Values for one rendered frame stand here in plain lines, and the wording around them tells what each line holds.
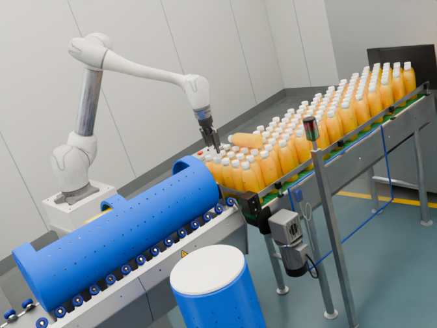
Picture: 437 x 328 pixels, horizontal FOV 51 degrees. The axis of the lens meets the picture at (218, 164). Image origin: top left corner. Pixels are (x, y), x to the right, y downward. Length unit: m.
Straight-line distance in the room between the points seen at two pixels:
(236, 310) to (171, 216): 0.57
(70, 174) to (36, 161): 2.36
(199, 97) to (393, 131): 1.30
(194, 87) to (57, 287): 1.08
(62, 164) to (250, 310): 1.25
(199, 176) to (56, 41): 3.14
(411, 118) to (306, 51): 3.87
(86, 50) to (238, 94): 4.37
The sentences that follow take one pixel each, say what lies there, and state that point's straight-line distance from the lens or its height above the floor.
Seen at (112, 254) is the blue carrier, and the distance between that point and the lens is 1.91.
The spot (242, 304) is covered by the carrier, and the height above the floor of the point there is 0.92.
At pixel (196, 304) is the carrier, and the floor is 0.99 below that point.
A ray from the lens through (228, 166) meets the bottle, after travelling 2.30.
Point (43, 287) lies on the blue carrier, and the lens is 1.86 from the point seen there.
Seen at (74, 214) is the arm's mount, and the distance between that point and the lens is 2.42.
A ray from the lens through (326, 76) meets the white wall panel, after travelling 6.78.
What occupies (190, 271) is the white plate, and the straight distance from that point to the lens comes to 1.69.
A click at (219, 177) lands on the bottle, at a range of 2.38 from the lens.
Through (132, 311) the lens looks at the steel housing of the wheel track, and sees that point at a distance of 2.07.
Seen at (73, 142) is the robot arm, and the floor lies 1.37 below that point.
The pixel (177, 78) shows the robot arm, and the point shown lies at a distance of 2.38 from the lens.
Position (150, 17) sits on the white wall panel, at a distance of 5.58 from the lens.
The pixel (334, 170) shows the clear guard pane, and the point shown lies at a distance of 2.48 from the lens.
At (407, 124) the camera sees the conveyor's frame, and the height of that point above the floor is 0.81.
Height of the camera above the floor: 1.95
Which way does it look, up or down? 21 degrees down
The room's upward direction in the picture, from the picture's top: 17 degrees counter-clockwise
